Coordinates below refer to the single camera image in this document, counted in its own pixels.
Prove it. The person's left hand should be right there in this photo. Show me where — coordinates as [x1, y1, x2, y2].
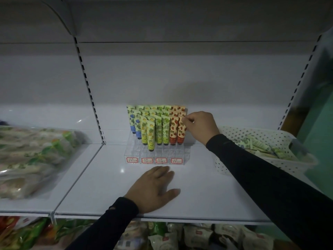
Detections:
[124, 166, 181, 214]

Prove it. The person's right hand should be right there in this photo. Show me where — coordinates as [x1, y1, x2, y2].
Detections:
[181, 111, 220, 146]

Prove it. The clear acrylic display rack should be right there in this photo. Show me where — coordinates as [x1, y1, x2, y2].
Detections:
[124, 130, 192, 165]

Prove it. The white perforated basket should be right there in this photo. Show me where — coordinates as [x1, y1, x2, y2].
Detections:
[212, 126, 319, 177]

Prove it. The white store shelf unit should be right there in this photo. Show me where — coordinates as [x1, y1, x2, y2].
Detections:
[0, 0, 333, 250]

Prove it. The row of cream tubes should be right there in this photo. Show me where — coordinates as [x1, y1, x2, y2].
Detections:
[127, 105, 187, 134]

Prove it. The person's right forearm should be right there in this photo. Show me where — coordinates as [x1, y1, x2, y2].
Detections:
[205, 134, 333, 250]

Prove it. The pile of white sweet bags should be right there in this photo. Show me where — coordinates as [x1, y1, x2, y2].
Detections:
[114, 221, 149, 250]

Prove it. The group of white green pouches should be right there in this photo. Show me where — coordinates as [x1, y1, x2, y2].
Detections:
[148, 222, 275, 250]

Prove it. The clear bag of green sweets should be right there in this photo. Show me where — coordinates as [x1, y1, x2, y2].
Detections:
[0, 126, 81, 200]

